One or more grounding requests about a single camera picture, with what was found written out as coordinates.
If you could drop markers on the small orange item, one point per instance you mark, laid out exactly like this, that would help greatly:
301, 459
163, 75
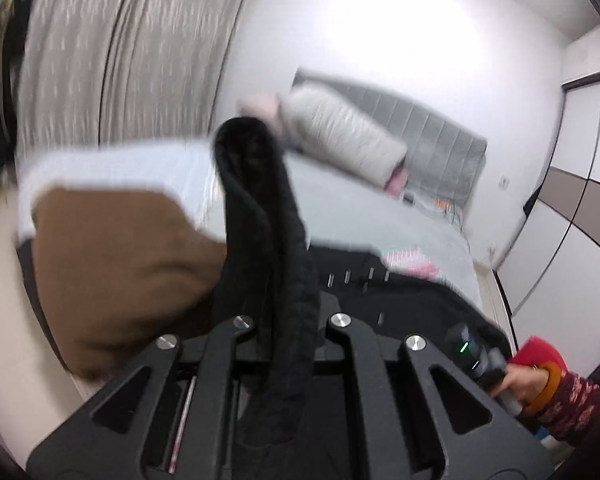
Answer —
445, 204

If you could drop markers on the grey padded headboard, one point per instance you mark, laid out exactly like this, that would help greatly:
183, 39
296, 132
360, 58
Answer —
430, 135

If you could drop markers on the dark hanging clothes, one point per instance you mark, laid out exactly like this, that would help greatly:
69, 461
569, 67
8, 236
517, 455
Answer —
2, 85

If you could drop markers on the brown folded garment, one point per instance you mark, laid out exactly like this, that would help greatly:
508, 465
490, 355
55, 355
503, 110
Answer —
125, 270

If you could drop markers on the white wall socket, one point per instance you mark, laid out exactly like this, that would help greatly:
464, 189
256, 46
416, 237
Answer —
504, 180

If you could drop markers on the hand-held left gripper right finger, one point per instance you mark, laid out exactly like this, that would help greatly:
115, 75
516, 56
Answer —
361, 365

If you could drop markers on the grey patterned curtain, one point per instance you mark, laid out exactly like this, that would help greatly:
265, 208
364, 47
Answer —
130, 50

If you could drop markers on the pink green printed blanket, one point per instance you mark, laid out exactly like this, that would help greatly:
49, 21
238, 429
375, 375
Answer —
410, 262

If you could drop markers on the red cloth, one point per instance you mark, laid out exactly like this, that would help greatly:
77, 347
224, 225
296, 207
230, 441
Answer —
537, 351

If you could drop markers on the beige quilted pillow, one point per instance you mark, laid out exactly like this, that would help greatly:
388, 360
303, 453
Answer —
345, 132

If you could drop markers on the white grey wardrobe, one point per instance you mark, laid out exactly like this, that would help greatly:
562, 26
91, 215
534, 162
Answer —
570, 220

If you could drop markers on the black garment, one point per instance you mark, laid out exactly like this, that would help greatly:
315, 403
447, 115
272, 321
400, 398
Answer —
265, 240

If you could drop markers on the person's right hand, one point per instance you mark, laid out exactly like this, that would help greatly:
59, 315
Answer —
522, 384

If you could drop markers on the white folded garment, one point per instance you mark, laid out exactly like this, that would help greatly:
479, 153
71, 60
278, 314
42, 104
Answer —
120, 167

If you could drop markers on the pale pink plush cloth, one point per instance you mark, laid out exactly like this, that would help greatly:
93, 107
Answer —
260, 107

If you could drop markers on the grey bed sheet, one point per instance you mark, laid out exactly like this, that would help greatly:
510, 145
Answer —
360, 215

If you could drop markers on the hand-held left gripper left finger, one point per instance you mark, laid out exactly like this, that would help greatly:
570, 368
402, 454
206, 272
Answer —
225, 365

